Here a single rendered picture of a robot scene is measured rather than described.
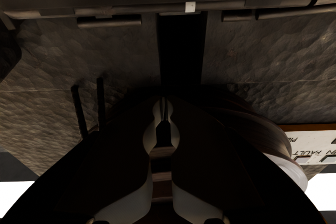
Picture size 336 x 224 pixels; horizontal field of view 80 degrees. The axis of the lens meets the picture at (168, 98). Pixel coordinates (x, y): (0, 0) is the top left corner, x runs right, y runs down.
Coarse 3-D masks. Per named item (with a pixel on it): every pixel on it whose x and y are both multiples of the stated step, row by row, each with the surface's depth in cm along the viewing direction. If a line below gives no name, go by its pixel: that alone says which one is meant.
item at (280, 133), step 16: (128, 96) 40; (144, 96) 38; (176, 96) 36; (192, 96) 36; (208, 96) 37; (224, 96) 38; (112, 112) 41; (224, 112) 31; (240, 112) 31; (96, 128) 33; (272, 128) 34; (288, 144) 38
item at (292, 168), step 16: (208, 112) 30; (160, 128) 29; (240, 128) 30; (256, 128) 31; (160, 144) 26; (256, 144) 29; (272, 144) 31; (160, 160) 28; (272, 160) 28; (288, 160) 29; (304, 176) 32; (304, 192) 38
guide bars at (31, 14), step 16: (224, 0) 13; (240, 0) 13; (256, 0) 12; (272, 0) 12; (288, 0) 13; (304, 0) 13; (320, 0) 13; (16, 16) 13; (32, 16) 13; (48, 16) 13; (64, 16) 13
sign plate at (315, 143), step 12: (288, 132) 47; (300, 132) 47; (312, 132) 47; (324, 132) 47; (300, 144) 51; (312, 144) 51; (324, 144) 51; (300, 156) 55; (312, 156) 56; (324, 156) 56
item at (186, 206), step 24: (168, 96) 12; (168, 120) 12; (192, 120) 10; (216, 120) 10; (192, 144) 8; (216, 144) 8; (192, 168) 7; (216, 168) 7; (240, 168) 7; (192, 192) 6; (216, 192) 6; (240, 192) 6; (192, 216) 7; (216, 216) 6
